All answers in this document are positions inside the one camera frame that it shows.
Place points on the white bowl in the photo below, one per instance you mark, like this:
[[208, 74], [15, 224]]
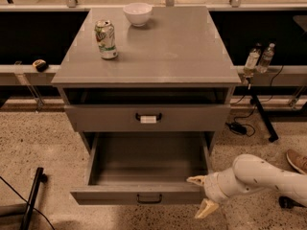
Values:
[[138, 14]]

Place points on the right clear water bottle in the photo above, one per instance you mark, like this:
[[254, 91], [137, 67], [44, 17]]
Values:
[[266, 59]]

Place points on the black yellow tape measure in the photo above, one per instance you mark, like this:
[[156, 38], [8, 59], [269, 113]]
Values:
[[40, 65]]

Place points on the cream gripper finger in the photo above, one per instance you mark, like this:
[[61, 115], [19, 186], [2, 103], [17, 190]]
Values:
[[198, 180], [207, 207]]

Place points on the grey drawer cabinet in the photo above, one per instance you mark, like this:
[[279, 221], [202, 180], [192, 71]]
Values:
[[178, 57]]

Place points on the left clear water bottle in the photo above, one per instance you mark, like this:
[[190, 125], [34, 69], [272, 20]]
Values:
[[253, 56]]

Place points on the black chair base leg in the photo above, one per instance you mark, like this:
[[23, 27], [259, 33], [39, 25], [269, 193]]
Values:
[[25, 210]]

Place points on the black chair caster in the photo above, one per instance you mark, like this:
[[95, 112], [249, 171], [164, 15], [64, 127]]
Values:
[[287, 203]]

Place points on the tan shoe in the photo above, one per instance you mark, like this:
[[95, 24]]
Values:
[[297, 161]]

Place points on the black stand leg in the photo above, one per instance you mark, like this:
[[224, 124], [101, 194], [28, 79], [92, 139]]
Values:
[[273, 135]]

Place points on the grey top drawer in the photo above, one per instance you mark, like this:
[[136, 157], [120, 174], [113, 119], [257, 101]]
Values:
[[151, 117]]

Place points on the grey drawer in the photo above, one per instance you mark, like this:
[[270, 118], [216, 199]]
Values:
[[151, 117], [144, 168]]

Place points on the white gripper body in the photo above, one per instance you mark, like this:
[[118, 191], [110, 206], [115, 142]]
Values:
[[212, 188]]

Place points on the green white soda can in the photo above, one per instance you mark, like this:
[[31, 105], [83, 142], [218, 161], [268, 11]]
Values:
[[105, 37]]

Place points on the clear water bottle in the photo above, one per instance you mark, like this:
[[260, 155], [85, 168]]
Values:
[[266, 59], [253, 56]]

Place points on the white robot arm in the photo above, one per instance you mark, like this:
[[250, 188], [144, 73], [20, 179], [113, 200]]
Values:
[[248, 174]]

